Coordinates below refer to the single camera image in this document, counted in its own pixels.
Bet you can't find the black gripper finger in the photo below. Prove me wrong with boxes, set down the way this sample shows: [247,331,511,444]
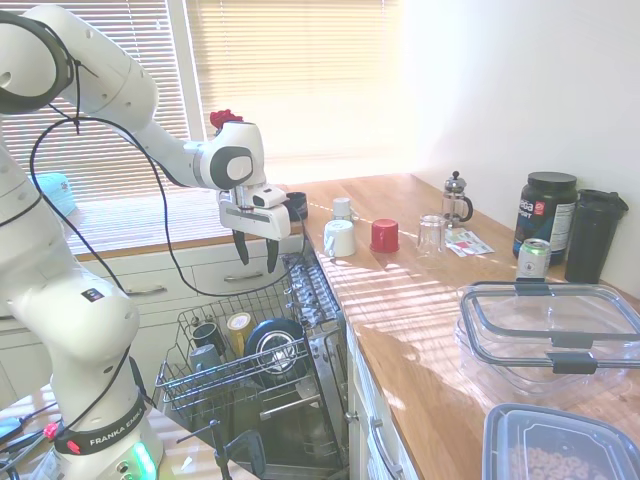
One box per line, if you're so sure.
[231,227,251,267]
[265,236,282,274]

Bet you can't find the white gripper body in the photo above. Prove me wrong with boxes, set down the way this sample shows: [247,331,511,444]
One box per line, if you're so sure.
[218,191,293,241]

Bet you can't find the grey tined dishwasher rack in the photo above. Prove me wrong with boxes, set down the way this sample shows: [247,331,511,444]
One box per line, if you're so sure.
[281,252,347,329]

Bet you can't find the white ceramic mug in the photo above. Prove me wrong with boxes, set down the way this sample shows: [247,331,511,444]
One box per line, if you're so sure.
[322,218,358,259]

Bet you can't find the yellow mug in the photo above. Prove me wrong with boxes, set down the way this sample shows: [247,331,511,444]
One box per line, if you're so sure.
[226,312,254,359]

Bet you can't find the black mug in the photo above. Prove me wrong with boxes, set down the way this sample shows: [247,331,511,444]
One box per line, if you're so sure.
[191,322,229,359]

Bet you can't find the small black jar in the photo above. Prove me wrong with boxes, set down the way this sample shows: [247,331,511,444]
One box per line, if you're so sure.
[285,191,310,222]

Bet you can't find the dark blue bowl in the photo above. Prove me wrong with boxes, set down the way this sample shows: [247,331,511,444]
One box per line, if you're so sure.
[243,316,308,389]

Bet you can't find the red flowers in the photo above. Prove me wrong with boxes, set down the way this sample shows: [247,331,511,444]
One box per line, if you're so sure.
[209,108,244,133]

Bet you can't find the red plastic cup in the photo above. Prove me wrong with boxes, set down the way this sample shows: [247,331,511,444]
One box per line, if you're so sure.
[369,218,401,254]

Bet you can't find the wide wooden window blind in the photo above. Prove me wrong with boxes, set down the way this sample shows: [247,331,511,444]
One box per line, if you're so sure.
[185,0,404,177]

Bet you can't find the clear drinking glass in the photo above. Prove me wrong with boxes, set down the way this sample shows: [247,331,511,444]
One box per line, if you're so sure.
[415,214,448,262]

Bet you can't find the open dishwasher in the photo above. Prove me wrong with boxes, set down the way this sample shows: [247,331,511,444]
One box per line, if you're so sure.
[159,249,352,477]

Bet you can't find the glass French press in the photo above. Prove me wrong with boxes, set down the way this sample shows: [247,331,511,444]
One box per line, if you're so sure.
[441,170,475,232]

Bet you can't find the teal baseball cap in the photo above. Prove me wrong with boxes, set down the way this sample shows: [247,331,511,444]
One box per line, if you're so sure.
[30,172,81,219]

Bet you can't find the printed paper leaflets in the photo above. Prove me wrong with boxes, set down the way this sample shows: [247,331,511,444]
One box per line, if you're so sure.
[443,227,496,258]

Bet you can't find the narrow wooden window blind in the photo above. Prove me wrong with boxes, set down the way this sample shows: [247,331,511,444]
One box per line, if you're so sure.
[0,0,192,252]

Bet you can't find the white green drink can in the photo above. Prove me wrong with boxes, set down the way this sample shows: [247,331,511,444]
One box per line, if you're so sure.
[516,237,553,283]

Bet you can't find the clear lidded storage container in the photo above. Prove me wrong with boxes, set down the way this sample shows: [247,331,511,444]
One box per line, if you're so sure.
[453,280,640,402]

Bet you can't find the black protein powder tub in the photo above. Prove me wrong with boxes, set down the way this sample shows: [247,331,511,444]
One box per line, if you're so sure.
[512,171,581,267]

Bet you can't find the black shaker bottle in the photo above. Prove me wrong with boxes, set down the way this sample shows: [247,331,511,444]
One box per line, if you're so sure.
[564,188,631,285]

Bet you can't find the grey plastic container with cereal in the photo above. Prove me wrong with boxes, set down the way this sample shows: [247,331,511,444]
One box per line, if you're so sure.
[481,402,640,480]

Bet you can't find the white black wrist camera box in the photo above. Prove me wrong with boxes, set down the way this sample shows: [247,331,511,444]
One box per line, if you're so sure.
[251,183,288,210]

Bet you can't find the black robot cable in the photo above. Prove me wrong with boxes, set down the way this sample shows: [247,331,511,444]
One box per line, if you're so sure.
[28,49,307,298]

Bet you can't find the wire dish rack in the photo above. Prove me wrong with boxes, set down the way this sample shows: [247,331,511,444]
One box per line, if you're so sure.
[153,276,327,417]

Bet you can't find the black camera stand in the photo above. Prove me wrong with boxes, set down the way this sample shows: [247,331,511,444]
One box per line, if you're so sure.
[175,418,267,480]

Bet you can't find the metal cabinet handle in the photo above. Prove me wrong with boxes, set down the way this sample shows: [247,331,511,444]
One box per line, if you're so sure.
[368,416,404,479]

